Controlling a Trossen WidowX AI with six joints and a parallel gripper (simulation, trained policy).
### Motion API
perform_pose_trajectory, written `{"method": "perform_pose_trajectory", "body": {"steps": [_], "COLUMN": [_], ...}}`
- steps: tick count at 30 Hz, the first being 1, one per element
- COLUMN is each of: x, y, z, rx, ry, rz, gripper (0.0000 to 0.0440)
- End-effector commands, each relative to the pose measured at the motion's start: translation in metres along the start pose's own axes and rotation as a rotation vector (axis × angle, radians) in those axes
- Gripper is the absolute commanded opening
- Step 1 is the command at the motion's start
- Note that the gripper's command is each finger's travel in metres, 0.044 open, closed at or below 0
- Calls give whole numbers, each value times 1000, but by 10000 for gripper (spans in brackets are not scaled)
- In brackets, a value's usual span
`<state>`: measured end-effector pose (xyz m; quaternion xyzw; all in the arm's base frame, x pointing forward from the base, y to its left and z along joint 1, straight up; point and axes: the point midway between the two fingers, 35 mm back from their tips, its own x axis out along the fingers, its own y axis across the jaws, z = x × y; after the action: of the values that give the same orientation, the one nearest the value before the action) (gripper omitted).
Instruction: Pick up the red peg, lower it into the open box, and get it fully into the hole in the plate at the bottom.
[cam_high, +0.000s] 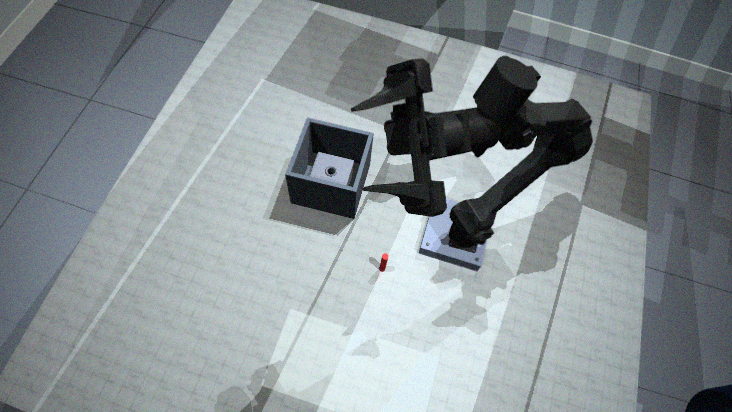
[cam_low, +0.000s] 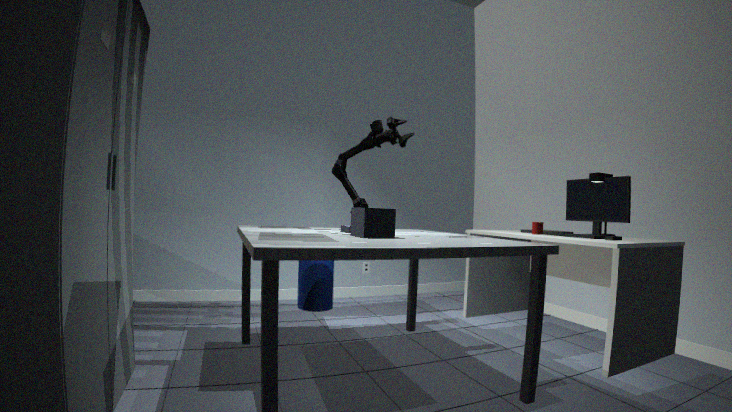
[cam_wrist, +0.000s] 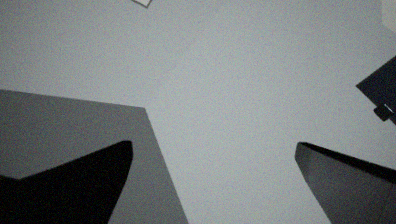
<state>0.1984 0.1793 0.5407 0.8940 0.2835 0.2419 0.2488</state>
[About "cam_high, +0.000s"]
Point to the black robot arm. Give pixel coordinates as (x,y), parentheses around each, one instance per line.
(505,114)

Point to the red peg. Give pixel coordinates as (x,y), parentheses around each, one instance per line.
(383,262)

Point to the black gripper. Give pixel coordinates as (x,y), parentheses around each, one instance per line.
(431,136)

